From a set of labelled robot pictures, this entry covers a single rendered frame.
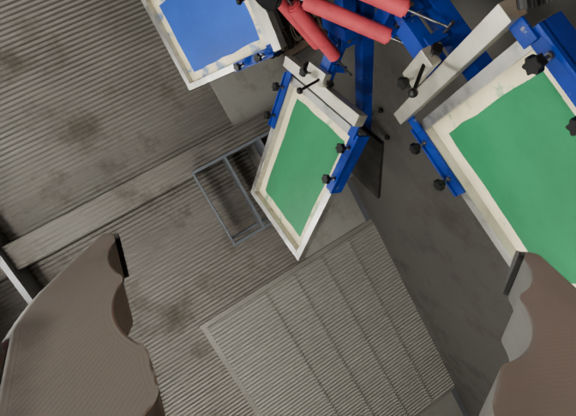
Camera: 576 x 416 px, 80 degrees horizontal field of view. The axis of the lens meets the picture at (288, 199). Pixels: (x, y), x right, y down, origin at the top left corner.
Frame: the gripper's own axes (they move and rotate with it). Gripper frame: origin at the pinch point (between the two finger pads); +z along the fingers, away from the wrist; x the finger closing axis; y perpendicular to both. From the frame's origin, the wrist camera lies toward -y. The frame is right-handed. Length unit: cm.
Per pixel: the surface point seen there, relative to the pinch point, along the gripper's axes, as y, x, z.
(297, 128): 43, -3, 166
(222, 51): 10, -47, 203
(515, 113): 15, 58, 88
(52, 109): 90, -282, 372
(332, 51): 4, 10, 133
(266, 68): 50, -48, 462
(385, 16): -8, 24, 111
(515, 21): -7, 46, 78
